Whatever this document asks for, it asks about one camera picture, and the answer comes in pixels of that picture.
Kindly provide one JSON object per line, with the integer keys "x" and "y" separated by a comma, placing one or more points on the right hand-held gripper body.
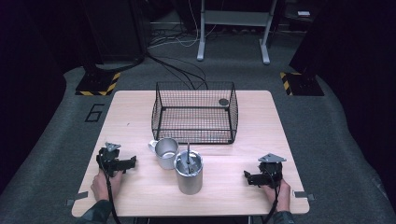
{"x": 271, "y": 171}

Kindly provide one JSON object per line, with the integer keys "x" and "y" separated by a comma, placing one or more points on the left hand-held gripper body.
{"x": 109, "y": 158}

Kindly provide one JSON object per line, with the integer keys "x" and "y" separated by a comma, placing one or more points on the tall steel canister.
{"x": 189, "y": 183}

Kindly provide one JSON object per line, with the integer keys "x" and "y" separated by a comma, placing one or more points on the person's right hand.
{"x": 281, "y": 196}

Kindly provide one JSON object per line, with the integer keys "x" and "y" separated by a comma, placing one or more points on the person's left hand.
{"x": 101, "y": 186}

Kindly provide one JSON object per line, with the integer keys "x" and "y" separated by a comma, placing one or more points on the grey tape strip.
{"x": 77, "y": 196}
{"x": 302, "y": 194}

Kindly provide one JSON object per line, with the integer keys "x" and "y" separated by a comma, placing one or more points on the metal utensil in canister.
{"x": 188, "y": 157}

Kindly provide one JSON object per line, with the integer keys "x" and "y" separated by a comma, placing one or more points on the hazard-striped black stand base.
{"x": 98, "y": 83}
{"x": 303, "y": 84}

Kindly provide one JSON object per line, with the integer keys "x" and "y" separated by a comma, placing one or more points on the dark round table grommet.
{"x": 223, "y": 101}

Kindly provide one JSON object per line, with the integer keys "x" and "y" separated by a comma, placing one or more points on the white metal stand frame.
{"x": 233, "y": 18}

